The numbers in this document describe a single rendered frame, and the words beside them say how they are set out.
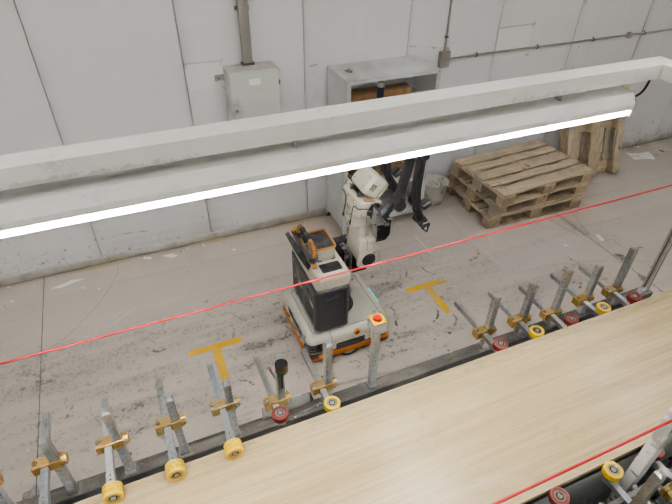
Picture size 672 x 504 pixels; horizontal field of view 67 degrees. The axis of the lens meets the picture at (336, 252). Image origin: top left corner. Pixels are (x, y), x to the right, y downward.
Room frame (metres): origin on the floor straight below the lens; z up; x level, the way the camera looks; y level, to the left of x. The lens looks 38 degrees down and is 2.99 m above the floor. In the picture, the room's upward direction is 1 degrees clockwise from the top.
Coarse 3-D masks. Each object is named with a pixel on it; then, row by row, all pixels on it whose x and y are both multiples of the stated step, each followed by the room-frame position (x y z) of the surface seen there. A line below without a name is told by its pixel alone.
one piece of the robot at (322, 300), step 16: (304, 240) 2.92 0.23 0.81; (336, 256) 2.74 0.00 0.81; (304, 272) 2.72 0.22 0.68; (320, 272) 2.57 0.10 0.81; (336, 272) 2.57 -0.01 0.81; (304, 288) 2.72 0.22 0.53; (320, 288) 2.50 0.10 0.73; (336, 288) 2.56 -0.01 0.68; (304, 304) 2.73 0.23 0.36; (320, 304) 2.50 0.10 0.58; (336, 304) 2.55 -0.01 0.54; (320, 320) 2.50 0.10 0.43; (336, 320) 2.55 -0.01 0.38
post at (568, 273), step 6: (570, 270) 2.24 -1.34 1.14; (564, 276) 2.25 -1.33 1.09; (570, 276) 2.23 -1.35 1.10; (564, 282) 2.23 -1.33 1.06; (558, 288) 2.25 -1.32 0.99; (564, 288) 2.23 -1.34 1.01; (558, 294) 2.24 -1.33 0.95; (564, 294) 2.24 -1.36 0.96; (558, 300) 2.23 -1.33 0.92; (552, 306) 2.25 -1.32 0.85; (558, 306) 2.23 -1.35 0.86
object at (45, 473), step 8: (48, 416) 1.35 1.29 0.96; (48, 424) 1.31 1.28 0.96; (48, 432) 1.27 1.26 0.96; (40, 472) 1.08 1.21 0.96; (48, 472) 1.08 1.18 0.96; (40, 480) 1.05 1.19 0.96; (48, 480) 1.05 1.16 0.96; (40, 488) 1.01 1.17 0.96; (48, 488) 1.02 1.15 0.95; (40, 496) 0.98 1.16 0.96; (48, 496) 0.98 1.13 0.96
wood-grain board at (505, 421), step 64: (640, 320) 2.09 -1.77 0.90; (448, 384) 1.61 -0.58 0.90; (512, 384) 1.62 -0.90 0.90; (576, 384) 1.63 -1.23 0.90; (640, 384) 1.64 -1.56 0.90; (256, 448) 1.24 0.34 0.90; (320, 448) 1.25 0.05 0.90; (384, 448) 1.26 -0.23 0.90; (448, 448) 1.26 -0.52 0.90; (512, 448) 1.27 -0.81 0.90; (576, 448) 1.27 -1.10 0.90
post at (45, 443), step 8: (40, 440) 1.13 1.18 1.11; (48, 440) 1.14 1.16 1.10; (48, 448) 1.13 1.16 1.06; (48, 456) 1.12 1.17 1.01; (56, 456) 1.13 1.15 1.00; (56, 472) 1.12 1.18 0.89; (64, 472) 1.13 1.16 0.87; (64, 480) 1.12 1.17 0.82; (72, 480) 1.14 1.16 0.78; (72, 488) 1.13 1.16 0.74
